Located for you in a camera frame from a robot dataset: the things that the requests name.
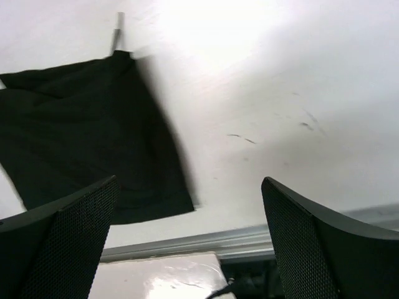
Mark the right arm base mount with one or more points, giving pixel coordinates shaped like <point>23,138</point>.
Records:
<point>251,279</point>

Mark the black trousers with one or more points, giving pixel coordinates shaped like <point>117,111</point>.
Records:
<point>67,127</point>

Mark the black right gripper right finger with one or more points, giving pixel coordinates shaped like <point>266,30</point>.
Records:
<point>322,253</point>

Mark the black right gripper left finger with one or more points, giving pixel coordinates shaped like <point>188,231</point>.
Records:
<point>53,251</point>

